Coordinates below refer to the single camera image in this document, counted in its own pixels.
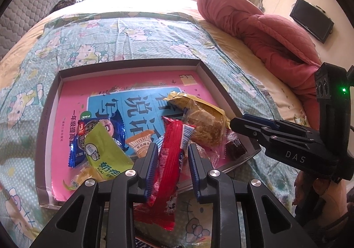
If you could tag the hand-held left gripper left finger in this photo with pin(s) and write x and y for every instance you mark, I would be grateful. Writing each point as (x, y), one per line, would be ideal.
(152, 170)

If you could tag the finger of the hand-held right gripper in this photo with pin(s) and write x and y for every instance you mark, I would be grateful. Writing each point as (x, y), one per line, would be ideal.
(260, 118)
(249, 129)

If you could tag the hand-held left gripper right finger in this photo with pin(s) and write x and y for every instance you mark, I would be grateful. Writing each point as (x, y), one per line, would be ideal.
(193, 173)

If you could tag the red snack packet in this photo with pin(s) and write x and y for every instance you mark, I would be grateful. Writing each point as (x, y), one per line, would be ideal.
(168, 159)

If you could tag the dark brown candy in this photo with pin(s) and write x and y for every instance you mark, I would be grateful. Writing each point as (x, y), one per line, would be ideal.
(235, 148)

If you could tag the small yellow cake packet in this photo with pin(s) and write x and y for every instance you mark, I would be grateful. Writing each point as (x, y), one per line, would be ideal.
(139, 145)

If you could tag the clear pastry packet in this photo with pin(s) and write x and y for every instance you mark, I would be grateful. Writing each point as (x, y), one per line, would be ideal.
(206, 126)

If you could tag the green snack packet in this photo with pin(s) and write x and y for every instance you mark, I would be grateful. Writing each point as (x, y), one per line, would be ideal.
(105, 154)

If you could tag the shallow box pink book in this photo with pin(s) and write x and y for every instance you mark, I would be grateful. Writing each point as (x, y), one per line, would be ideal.
(72, 76)

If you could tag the person's right hand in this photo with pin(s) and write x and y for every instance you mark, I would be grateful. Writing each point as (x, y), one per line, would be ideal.
(334, 192)

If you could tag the small yellowish candy wrapper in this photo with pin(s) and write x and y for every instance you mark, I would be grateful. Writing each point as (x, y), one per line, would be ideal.
(301, 120)

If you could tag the beige bed sheet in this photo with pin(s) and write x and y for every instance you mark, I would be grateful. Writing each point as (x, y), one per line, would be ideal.
(249, 65)

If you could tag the blue cookie packet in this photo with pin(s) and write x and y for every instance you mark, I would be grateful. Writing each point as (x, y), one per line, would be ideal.
(94, 126)

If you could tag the yellow snack packet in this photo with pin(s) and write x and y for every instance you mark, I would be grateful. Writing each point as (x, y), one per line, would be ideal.
(179, 100)

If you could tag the pink quilt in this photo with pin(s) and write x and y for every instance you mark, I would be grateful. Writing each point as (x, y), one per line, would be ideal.
(262, 35)

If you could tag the black television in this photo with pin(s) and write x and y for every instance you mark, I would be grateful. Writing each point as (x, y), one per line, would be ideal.
(311, 19)

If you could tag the cartoon cat printed blanket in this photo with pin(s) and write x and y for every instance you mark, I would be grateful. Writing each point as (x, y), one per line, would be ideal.
(138, 37)

